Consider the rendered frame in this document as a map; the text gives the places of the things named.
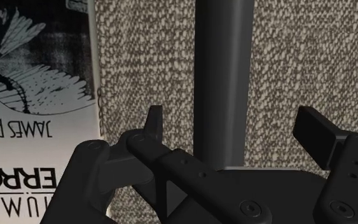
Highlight beige speckled fabric sofa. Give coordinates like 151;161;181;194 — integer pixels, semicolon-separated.
86;0;358;224

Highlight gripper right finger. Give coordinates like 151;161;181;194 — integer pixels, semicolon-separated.
292;105;358;224

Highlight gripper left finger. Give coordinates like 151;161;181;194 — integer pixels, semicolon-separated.
39;104;273;224

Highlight white book with black print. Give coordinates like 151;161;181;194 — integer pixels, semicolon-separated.
0;0;106;224

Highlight dark grey long bar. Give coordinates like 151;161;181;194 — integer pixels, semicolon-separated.
193;0;256;171

